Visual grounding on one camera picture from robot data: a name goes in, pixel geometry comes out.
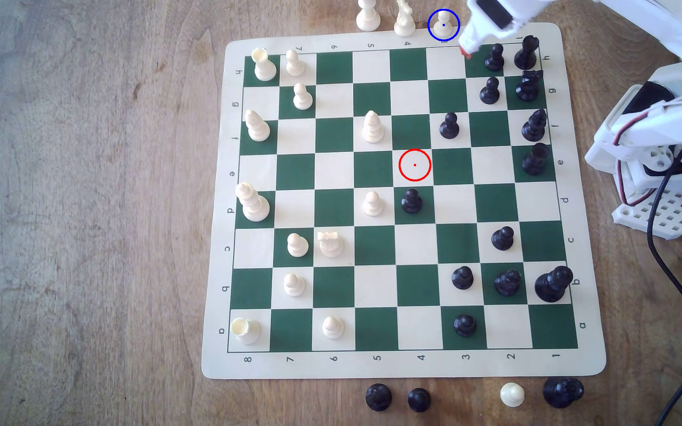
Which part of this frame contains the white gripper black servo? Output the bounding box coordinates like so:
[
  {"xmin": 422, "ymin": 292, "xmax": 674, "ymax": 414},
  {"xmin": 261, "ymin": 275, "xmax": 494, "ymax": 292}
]
[{"xmin": 457, "ymin": 0, "xmax": 547, "ymax": 58}]

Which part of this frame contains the black chess rook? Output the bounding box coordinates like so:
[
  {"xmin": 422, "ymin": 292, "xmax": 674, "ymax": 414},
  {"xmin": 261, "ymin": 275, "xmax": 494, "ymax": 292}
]
[{"xmin": 514, "ymin": 35, "xmax": 541, "ymax": 71}]

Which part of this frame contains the white chess knight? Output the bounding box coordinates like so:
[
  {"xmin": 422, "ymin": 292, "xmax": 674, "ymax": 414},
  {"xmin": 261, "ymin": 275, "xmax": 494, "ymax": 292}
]
[
  {"xmin": 393, "ymin": 0, "xmax": 417, "ymax": 37},
  {"xmin": 317, "ymin": 231, "xmax": 345, "ymax": 259}
]

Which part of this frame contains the black chess knight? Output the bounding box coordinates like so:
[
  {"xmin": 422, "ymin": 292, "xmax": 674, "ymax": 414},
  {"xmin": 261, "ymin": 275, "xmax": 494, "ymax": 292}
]
[
  {"xmin": 515, "ymin": 69, "xmax": 543, "ymax": 102},
  {"xmin": 494, "ymin": 269, "xmax": 522, "ymax": 298}
]

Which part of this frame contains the black chess bishop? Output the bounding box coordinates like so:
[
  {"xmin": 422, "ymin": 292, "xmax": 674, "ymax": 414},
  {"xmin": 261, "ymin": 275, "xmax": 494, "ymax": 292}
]
[
  {"xmin": 521, "ymin": 109, "xmax": 549, "ymax": 143},
  {"xmin": 521, "ymin": 142, "xmax": 551, "ymax": 176}
]

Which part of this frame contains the white chess bishop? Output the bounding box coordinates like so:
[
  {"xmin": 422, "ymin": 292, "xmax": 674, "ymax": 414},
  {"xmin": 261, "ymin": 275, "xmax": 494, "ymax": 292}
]
[
  {"xmin": 244, "ymin": 109, "xmax": 271, "ymax": 143},
  {"xmin": 361, "ymin": 110, "xmax": 386, "ymax": 144}
]

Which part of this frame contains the white chess rook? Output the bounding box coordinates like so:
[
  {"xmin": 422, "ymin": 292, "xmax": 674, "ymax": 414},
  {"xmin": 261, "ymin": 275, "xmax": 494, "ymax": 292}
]
[
  {"xmin": 230, "ymin": 318, "xmax": 262, "ymax": 346},
  {"xmin": 250, "ymin": 47, "xmax": 278, "ymax": 82}
]

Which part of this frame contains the green cream chess mat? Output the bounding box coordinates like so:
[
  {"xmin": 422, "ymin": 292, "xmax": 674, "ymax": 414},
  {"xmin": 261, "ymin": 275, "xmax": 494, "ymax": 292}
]
[{"xmin": 200, "ymin": 22, "xmax": 608, "ymax": 381}]

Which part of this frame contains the black chess king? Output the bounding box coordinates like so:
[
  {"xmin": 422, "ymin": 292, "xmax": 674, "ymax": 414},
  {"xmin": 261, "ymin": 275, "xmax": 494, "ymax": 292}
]
[{"xmin": 534, "ymin": 265, "xmax": 574, "ymax": 304}]

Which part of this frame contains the white chess queen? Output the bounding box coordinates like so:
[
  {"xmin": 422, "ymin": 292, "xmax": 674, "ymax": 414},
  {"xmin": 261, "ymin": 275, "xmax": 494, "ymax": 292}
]
[{"xmin": 235, "ymin": 182, "xmax": 271, "ymax": 223}]

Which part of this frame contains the black chess queen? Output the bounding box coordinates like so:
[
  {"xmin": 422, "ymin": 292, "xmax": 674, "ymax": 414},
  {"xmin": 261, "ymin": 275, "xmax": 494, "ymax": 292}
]
[{"xmin": 542, "ymin": 377, "xmax": 585, "ymax": 409}]

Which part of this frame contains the white perforated base plate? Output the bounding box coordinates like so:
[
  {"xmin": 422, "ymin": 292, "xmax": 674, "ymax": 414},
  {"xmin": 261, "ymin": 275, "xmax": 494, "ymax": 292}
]
[{"xmin": 612, "ymin": 188, "xmax": 682, "ymax": 240}]

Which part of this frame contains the thick black cable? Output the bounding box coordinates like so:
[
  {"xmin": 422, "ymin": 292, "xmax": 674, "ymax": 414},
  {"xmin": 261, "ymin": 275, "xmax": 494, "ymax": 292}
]
[{"xmin": 646, "ymin": 142, "xmax": 682, "ymax": 426}]

